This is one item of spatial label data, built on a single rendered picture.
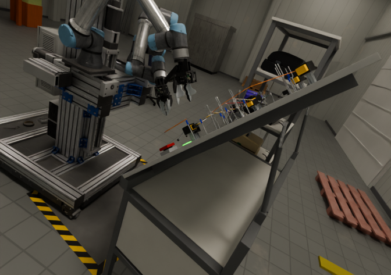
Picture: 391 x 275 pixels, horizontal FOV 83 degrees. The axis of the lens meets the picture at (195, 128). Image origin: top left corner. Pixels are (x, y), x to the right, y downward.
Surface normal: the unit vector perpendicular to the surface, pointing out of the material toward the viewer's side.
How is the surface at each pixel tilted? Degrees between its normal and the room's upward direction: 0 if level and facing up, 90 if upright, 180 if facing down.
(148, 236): 90
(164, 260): 90
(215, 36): 90
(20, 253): 0
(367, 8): 90
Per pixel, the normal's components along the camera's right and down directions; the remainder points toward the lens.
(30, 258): 0.33, -0.86
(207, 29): -0.36, 0.28
